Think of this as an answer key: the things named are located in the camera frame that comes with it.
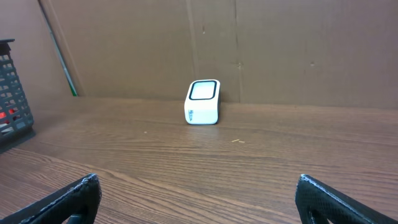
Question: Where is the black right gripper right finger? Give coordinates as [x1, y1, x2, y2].
[295, 174, 397, 224]

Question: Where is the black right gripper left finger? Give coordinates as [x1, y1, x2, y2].
[1, 173, 101, 224]

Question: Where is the grey plastic basket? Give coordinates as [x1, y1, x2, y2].
[1, 39, 35, 153]

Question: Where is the white barcode scanner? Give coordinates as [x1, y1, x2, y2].
[184, 79, 221, 125]

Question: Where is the green white pole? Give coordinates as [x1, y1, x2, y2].
[38, 0, 78, 96]

